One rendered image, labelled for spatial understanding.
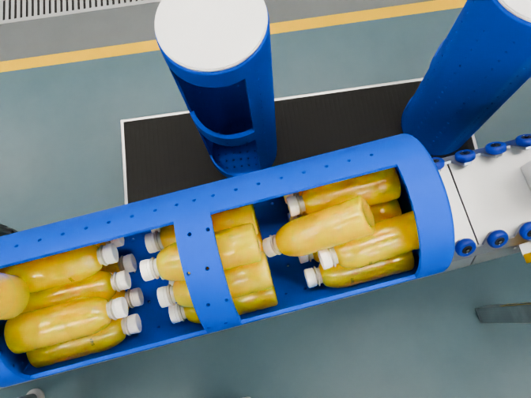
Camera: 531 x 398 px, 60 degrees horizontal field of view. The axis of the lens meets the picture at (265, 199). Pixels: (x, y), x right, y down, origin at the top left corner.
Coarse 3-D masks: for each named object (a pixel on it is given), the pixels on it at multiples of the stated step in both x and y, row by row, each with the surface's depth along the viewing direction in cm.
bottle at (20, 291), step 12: (0, 276) 70; (12, 276) 74; (0, 288) 69; (12, 288) 72; (24, 288) 75; (0, 300) 69; (12, 300) 71; (24, 300) 75; (0, 312) 70; (12, 312) 73
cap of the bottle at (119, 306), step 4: (116, 300) 88; (120, 300) 87; (124, 300) 89; (112, 304) 87; (116, 304) 87; (120, 304) 87; (124, 304) 89; (112, 308) 87; (116, 308) 87; (120, 308) 87; (124, 308) 88; (116, 312) 87; (120, 312) 87; (124, 312) 88; (116, 316) 87; (120, 316) 87; (124, 316) 88
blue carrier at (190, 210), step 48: (384, 144) 87; (192, 192) 87; (240, 192) 83; (288, 192) 81; (432, 192) 79; (0, 240) 86; (48, 240) 83; (96, 240) 81; (144, 240) 104; (192, 240) 79; (432, 240) 80; (144, 288) 105; (192, 288) 78; (288, 288) 100; (336, 288) 96; (0, 336) 89; (144, 336) 96; (192, 336) 87; (0, 384) 84
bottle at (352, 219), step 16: (336, 208) 84; (352, 208) 81; (368, 208) 85; (288, 224) 88; (304, 224) 86; (320, 224) 84; (336, 224) 82; (352, 224) 81; (368, 224) 81; (272, 240) 90; (288, 240) 87; (304, 240) 85; (320, 240) 84; (336, 240) 84
